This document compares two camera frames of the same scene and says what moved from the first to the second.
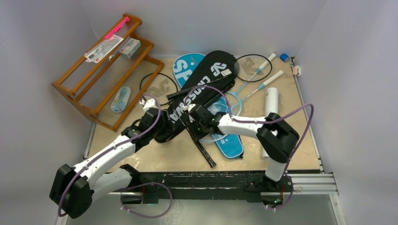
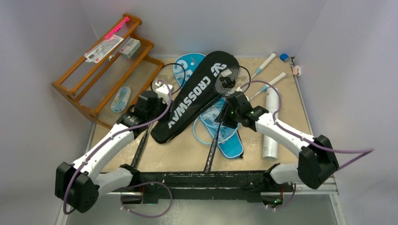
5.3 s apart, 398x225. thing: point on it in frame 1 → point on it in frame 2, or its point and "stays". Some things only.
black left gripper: [166, 125] → [160, 101]
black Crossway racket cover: [215, 73] stays
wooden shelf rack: [109, 78] stays
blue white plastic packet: [120, 100] stays
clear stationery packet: [101, 50] stays
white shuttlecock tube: [271, 105] stays
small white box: [129, 47] stays
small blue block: [284, 56] stays
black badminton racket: [250, 68] → [228, 80]
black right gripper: [193, 118] → [226, 82]
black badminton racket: [204, 151] → [172, 74]
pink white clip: [296, 71] stays
